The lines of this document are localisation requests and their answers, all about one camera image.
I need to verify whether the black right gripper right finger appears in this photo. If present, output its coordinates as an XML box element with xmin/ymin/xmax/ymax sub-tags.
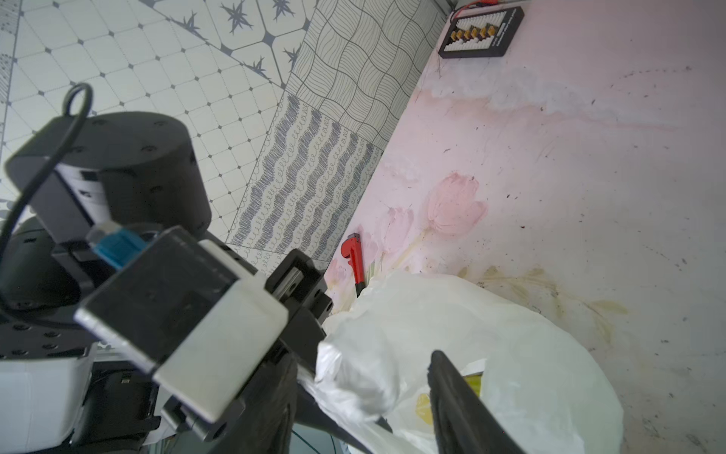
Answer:
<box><xmin>427</xmin><ymin>350</ymin><xmax>524</xmax><ymax>454</ymax></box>

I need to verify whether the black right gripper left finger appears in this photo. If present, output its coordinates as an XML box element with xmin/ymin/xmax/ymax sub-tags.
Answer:
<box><xmin>211</xmin><ymin>354</ymin><xmax>298</xmax><ymax>453</ymax></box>

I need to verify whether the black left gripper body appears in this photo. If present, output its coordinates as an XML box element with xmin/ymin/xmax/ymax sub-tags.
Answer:
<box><xmin>162</xmin><ymin>250</ymin><xmax>335</xmax><ymax>442</ymax></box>

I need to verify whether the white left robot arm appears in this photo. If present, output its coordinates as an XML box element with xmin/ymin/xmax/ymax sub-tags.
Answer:
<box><xmin>1</xmin><ymin>112</ymin><xmax>340</xmax><ymax>453</ymax></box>

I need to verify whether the floral pink table mat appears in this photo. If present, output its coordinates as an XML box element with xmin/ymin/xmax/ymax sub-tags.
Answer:
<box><xmin>351</xmin><ymin>1</ymin><xmax>725</xmax><ymax>453</ymax></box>

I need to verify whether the black small tray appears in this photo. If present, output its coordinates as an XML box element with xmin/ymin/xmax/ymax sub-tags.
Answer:
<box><xmin>438</xmin><ymin>7</ymin><xmax>525</xmax><ymax>60</ymax></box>

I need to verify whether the red handled tool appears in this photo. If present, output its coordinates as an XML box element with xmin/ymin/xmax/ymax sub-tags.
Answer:
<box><xmin>340</xmin><ymin>233</ymin><xmax>367</xmax><ymax>296</ymax></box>

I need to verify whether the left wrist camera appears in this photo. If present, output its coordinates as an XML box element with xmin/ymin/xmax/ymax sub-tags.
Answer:
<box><xmin>74</xmin><ymin>221</ymin><xmax>289</xmax><ymax>423</ymax></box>

